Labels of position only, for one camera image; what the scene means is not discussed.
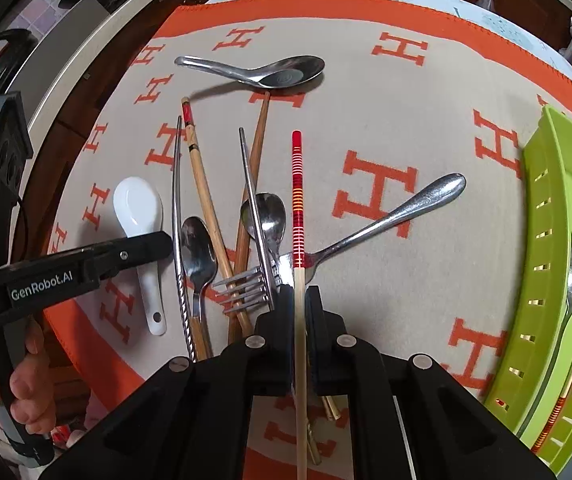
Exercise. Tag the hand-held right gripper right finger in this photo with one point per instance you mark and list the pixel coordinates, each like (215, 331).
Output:
(328, 350)

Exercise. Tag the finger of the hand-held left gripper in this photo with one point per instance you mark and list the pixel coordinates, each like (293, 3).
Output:
(131, 255)

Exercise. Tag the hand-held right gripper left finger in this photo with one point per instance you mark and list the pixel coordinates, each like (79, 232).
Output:
(271, 350)

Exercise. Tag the white ceramic spoon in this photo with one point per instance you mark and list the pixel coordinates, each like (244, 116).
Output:
(136, 205)

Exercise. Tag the steel chopstick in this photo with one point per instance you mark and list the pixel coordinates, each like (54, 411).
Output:
(177, 200)
(248, 175)

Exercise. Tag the red tip bamboo chopstick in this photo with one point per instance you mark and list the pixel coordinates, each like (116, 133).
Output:
(201, 170)

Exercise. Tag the red striped chopstick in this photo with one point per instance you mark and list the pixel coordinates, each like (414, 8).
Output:
(548, 422)
(297, 185)

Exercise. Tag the steel fork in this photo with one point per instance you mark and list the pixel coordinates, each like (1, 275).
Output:
(415, 200)

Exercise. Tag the dark brown wooden chopstick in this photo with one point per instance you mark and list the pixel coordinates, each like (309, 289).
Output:
(258, 135)

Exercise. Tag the wide steel soup spoon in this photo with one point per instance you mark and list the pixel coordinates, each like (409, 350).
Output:
(291, 72)

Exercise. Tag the green plastic utensil tray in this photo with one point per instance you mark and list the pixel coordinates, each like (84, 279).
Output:
(540, 185)

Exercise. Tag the person's left hand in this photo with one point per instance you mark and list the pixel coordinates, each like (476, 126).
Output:
(33, 390)

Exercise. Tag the stainless steel board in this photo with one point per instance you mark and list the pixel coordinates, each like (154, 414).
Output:
(78, 22)

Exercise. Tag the orange beige patterned blanket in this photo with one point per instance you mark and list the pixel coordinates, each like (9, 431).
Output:
(390, 110)

